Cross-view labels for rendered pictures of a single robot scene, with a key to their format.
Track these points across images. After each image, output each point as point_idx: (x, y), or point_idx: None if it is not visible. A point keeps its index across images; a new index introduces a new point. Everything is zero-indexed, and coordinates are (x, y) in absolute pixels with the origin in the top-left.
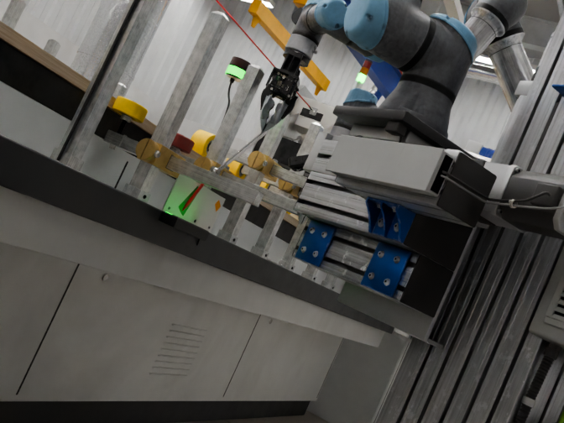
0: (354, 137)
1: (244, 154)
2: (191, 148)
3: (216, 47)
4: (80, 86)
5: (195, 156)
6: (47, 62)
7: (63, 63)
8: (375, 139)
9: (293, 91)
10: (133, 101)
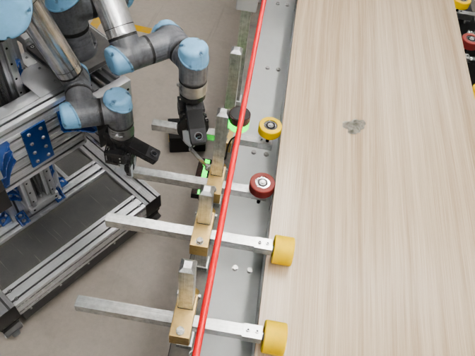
0: (102, 32)
1: (230, 233)
2: (249, 187)
3: (228, 69)
4: (284, 103)
5: (268, 233)
6: (287, 80)
7: (287, 85)
8: (91, 25)
9: (178, 109)
10: (265, 117)
